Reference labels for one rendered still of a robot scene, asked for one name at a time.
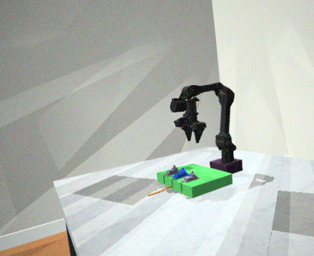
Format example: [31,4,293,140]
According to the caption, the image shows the green flat deck plate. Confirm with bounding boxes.
[157,164,233,198]

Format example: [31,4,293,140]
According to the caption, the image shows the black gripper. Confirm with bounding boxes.
[180,111,207,144]

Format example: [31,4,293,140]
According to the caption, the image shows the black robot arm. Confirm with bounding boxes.
[170,82,236,163]

